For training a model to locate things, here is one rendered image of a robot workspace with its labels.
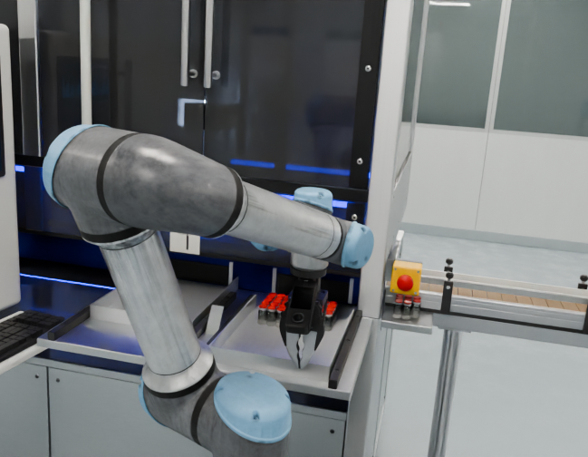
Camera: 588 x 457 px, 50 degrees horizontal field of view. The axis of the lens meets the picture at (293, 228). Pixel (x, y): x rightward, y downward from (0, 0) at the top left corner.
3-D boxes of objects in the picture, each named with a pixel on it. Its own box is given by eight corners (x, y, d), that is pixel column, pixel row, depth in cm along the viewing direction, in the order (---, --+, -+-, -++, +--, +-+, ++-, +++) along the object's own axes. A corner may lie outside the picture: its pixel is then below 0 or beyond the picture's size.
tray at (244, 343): (255, 306, 166) (255, 294, 166) (352, 321, 161) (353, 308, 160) (207, 361, 134) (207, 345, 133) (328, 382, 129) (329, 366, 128)
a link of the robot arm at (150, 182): (183, 131, 68) (385, 218, 107) (118, 121, 74) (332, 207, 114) (153, 236, 67) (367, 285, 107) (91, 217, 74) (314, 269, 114)
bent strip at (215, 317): (211, 327, 151) (212, 304, 150) (223, 329, 151) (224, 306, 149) (187, 351, 138) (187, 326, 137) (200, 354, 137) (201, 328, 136)
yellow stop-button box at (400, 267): (391, 284, 167) (394, 257, 165) (419, 287, 165) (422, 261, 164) (389, 293, 160) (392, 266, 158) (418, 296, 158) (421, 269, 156)
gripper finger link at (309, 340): (319, 361, 133) (322, 319, 130) (313, 374, 127) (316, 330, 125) (304, 358, 133) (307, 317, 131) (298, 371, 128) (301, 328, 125)
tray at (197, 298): (152, 276, 184) (152, 265, 183) (237, 288, 179) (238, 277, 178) (90, 318, 152) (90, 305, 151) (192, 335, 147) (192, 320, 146)
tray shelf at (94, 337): (136, 280, 186) (136, 274, 185) (375, 315, 171) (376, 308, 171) (36, 345, 140) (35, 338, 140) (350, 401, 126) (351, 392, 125)
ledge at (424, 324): (385, 308, 176) (386, 302, 176) (432, 315, 174) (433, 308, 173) (380, 326, 163) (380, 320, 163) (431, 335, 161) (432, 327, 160)
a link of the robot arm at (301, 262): (325, 252, 120) (284, 247, 121) (323, 276, 121) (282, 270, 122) (332, 242, 127) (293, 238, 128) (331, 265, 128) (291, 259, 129)
